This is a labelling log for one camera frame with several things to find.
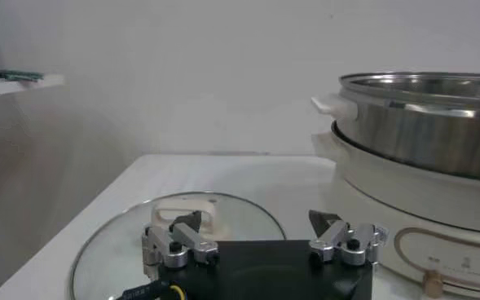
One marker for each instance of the cream electric cooker base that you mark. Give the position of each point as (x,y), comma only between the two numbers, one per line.
(386,195)

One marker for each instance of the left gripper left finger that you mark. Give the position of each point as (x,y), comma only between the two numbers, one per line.
(182,240)

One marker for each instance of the green circuit board box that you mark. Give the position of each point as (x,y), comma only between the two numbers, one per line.
(15,75)

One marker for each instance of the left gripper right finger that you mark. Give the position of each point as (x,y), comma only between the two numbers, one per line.
(345,240)

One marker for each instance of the stainless steel steamer basket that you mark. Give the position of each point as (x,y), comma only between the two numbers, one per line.
(419,138)

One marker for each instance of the white side table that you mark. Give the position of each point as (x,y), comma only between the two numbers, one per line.
(3,87)

